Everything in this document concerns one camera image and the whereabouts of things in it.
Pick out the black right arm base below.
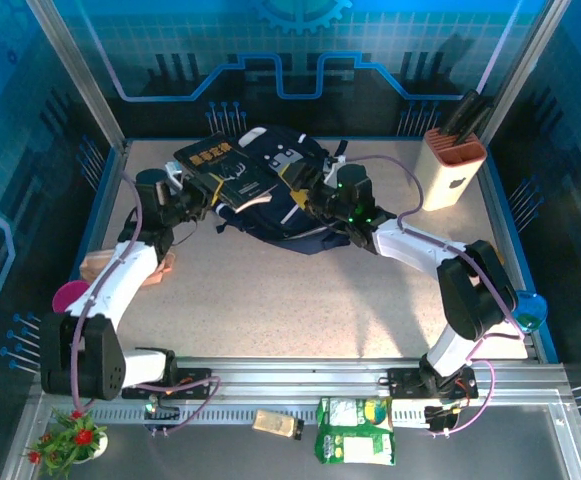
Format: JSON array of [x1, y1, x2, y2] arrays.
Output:
[[387, 367, 479, 401]]

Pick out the pink pencil case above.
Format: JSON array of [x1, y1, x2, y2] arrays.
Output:
[[80, 249, 176, 289]]

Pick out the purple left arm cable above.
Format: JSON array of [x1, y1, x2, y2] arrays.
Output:
[[69, 169, 221, 437]]

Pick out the black cable connector block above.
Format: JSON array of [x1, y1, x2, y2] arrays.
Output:
[[142, 397, 181, 437], [423, 403, 466, 437]]

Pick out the cream knife block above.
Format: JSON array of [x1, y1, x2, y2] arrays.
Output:
[[412, 127, 488, 212]]

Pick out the aluminium frame post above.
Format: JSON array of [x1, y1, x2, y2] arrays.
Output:
[[25, 0, 132, 154], [478, 0, 571, 146]]

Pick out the black book antler print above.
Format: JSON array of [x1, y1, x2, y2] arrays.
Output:
[[173, 139, 280, 214]]

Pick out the pink plastic goblet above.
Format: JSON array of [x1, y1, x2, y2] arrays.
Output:
[[52, 280, 91, 315]]

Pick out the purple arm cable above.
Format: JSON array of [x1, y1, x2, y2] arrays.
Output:
[[69, 169, 221, 437], [344, 153, 527, 439]]

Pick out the green snack packet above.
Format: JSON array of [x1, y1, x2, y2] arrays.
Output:
[[314, 428, 396, 466]]

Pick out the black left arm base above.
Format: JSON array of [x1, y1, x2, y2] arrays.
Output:
[[121, 367, 214, 401]]

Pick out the navy blue backpack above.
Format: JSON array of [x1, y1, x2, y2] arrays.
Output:
[[214, 124, 351, 256]]

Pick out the small beige packet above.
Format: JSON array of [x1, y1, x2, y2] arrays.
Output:
[[252, 408, 305, 441]]

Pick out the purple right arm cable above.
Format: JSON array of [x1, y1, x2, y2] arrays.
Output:
[[344, 153, 527, 439]]

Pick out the slotted cable tray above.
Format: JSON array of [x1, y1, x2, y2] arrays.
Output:
[[89, 405, 434, 425]]

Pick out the aluminium front rail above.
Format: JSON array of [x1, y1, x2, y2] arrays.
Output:
[[29, 357, 571, 401]]

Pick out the black knife handle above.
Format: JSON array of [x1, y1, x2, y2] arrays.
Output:
[[464, 107, 495, 144], [442, 89, 480, 135], [457, 99, 491, 139]]

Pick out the blue plastic goblet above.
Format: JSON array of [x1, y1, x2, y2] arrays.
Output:
[[514, 292, 549, 332]]

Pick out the potted plant red flowers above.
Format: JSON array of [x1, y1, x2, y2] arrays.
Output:
[[23, 405, 109, 476]]

